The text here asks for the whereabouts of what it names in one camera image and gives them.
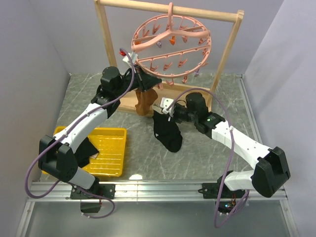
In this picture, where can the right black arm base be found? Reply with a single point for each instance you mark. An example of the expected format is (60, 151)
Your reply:
(228, 198)

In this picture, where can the black underwear in tray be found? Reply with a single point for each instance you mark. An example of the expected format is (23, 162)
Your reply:
(84, 151)

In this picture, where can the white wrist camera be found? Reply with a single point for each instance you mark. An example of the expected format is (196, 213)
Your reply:
(167, 106)
(128, 58)

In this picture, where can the pink round clip hanger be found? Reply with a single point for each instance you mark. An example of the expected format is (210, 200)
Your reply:
(172, 46)

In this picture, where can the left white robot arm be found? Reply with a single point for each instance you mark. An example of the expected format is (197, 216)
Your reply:
(61, 154)

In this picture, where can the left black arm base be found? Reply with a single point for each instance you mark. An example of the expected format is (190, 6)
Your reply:
(91, 200)

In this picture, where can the brown underwear striped waistband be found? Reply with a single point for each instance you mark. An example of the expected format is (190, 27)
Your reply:
(145, 101)

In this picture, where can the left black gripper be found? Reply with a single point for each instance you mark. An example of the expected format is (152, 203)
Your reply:
(145, 82)

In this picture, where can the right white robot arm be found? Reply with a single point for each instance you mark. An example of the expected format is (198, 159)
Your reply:
(270, 168)

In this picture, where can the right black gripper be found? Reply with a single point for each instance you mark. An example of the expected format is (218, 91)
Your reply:
(175, 116)

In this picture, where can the yellow plastic tray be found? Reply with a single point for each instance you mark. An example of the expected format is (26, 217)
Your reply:
(110, 143)

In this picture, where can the black underwear beige waistband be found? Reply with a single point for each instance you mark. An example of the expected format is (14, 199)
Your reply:
(167, 132)

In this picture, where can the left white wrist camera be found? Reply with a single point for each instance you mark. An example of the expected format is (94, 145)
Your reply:
(128, 58)

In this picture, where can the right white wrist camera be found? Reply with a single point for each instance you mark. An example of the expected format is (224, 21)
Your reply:
(167, 106)

